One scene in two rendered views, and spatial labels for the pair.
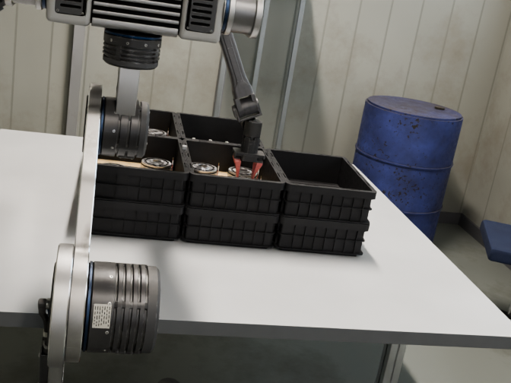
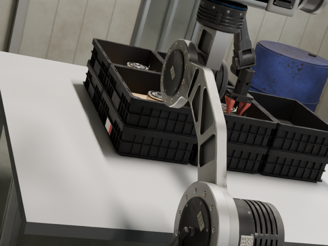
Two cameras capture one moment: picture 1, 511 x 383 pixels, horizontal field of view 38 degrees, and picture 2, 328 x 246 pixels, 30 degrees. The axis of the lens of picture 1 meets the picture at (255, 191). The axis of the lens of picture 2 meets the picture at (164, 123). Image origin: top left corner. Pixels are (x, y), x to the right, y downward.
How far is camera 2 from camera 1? 0.73 m
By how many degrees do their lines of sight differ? 10
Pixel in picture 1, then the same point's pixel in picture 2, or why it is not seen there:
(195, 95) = (117, 27)
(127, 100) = (216, 57)
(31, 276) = (102, 194)
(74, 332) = not seen: outside the picture
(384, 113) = (275, 56)
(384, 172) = not seen: hidden behind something
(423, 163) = (302, 98)
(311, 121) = not seen: hidden behind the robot
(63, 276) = (224, 213)
